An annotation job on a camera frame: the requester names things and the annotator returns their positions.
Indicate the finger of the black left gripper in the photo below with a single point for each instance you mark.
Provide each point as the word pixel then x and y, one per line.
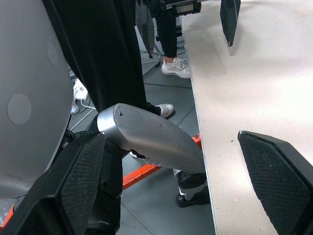
pixel 230 19
pixel 146 27

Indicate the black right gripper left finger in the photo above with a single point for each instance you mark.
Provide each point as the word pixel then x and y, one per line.
pixel 61 195

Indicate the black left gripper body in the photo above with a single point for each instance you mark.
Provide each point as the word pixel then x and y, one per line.
pixel 182 7

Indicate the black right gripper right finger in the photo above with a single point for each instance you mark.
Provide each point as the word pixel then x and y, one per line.
pixel 281 181

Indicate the person's leg in slim black trousers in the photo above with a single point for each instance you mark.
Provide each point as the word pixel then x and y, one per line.
pixel 166 31

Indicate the person's leg in wide black trousers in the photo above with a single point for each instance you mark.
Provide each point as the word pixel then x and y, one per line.
pixel 102 49

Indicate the white mesh sneaker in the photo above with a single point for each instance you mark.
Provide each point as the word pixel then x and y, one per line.
pixel 174 68

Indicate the black robot hip joint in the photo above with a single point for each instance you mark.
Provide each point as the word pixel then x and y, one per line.
pixel 110 176

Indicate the white low shoe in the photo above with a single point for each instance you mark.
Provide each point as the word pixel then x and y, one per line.
pixel 166 109

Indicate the white power strip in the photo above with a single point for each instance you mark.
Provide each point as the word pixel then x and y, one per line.
pixel 80 91

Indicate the silver robot thigh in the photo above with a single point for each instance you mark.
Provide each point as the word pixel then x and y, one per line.
pixel 151 137

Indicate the silver robot torso shell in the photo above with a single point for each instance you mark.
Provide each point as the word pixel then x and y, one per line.
pixel 31 80

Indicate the orange metal frame bar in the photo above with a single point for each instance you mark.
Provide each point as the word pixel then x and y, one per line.
pixel 139 175

